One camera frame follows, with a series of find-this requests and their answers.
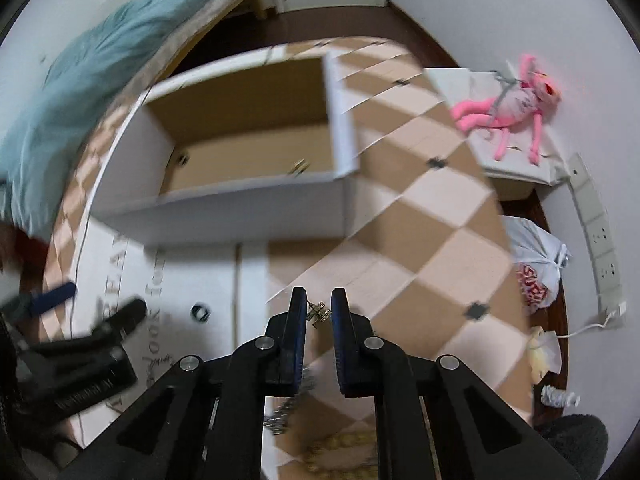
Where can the dark fuzzy stool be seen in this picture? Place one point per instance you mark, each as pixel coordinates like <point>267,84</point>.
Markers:
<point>581,439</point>

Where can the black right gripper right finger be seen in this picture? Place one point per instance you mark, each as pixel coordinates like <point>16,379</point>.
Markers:
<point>356,365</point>

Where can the small gold earring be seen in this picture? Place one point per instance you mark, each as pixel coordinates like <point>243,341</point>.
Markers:
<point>299,167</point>
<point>317,313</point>

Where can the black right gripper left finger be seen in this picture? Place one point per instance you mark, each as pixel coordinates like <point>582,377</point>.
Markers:
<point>285,359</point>

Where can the checkered printed tablecloth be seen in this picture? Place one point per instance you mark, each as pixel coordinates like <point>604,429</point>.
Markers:
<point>427,258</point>

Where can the white plastic shopping bag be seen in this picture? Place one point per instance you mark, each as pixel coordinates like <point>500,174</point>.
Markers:
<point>540,258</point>

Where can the patterned bed mattress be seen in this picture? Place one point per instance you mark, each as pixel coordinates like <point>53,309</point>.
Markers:
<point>173,50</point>

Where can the yellow packaged item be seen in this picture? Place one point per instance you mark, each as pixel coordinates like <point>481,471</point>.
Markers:
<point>543,353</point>

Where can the small gold earring in box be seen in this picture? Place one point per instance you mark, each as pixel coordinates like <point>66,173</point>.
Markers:
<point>299,167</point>

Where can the pink panther plush toy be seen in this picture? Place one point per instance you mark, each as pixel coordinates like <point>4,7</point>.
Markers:
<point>521,100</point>

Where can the teal blue duvet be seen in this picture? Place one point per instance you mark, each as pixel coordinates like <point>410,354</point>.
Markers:
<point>41,147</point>

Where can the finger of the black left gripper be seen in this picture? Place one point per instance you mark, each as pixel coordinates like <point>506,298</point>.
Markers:
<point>28,305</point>
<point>108,334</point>

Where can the crumpled white paper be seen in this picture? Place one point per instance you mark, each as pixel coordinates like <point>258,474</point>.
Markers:
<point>558,398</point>

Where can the grey cloth covered box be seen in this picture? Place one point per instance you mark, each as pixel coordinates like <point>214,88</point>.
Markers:
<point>514,177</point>

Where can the white cardboard box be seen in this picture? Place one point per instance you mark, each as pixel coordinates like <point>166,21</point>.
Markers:
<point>203,157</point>

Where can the white wall socket strip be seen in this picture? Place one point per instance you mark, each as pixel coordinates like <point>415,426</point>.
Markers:
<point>599,239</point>

